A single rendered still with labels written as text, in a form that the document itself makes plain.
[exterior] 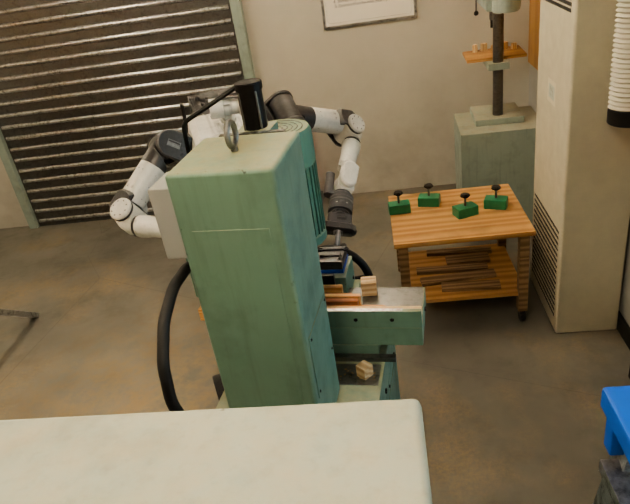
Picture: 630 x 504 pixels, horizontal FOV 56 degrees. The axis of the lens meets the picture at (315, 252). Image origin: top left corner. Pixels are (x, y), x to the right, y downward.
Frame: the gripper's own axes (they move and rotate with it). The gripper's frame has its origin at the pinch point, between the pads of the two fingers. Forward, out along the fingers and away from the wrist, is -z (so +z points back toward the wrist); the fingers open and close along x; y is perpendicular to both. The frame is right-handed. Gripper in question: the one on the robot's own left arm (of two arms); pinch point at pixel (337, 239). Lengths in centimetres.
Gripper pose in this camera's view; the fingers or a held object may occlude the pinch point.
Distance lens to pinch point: 207.2
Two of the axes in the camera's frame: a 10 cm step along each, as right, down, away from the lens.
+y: 0.8, -4.9, -8.7
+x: -9.9, -1.3, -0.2
